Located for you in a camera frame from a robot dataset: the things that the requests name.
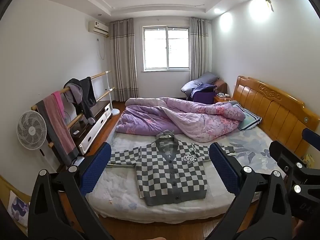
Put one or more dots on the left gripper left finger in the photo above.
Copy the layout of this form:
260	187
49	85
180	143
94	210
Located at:
47	218

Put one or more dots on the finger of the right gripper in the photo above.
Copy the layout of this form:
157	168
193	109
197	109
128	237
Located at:
282	152
310	136

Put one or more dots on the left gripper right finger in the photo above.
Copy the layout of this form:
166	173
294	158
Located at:
272	218

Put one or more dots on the grey white checkered cardigan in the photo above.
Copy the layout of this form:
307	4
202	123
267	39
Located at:
164	170

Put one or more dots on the wooden headboard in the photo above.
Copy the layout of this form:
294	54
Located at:
283	116

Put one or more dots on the light blue pillow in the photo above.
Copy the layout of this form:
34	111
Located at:
251	120

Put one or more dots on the white black tv cabinet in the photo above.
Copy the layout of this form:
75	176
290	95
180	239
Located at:
83	133

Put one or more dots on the white standing fan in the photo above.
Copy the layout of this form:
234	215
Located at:
32	132

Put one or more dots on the wooden nightstand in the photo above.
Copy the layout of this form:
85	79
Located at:
222	97

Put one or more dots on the purple floral duvet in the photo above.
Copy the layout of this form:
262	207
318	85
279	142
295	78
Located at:
198	121

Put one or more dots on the pink grey towel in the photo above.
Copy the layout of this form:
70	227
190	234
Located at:
51	109

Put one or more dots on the pile of blue bedding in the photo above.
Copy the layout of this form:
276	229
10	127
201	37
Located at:
204	89

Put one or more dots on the dark grey hoodie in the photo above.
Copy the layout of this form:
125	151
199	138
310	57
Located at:
81	95

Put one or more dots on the left grey curtain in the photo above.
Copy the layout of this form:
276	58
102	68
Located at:
123	59

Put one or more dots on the grey curtain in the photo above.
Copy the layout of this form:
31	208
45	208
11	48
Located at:
198	47
123	59

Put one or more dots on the right grey curtain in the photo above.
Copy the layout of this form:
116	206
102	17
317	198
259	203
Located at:
198	47

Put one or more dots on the window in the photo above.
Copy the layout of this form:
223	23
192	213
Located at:
165	48

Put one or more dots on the white air conditioner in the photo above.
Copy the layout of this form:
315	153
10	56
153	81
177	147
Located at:
98	28

